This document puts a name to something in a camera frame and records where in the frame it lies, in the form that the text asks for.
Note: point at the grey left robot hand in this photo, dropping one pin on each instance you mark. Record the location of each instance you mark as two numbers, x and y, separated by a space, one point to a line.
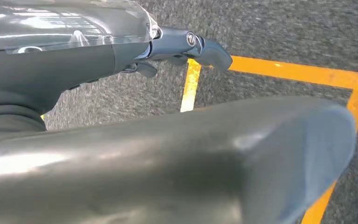
166 160

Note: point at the yellow floor tape square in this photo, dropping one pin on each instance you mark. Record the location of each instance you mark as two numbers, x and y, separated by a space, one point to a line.
290 69

